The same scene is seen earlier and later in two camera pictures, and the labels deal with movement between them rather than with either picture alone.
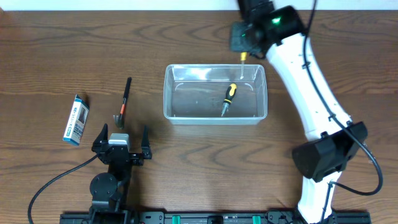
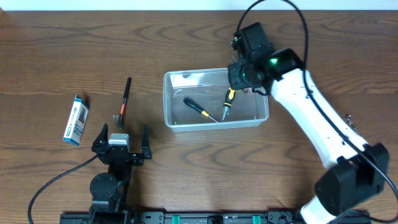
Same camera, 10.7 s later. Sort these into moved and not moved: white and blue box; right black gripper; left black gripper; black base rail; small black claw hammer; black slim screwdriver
Moved: right black gripper; black slim screwdriver
Not moved: left black gripper; small black claw hammer; white and blue box; black base rail
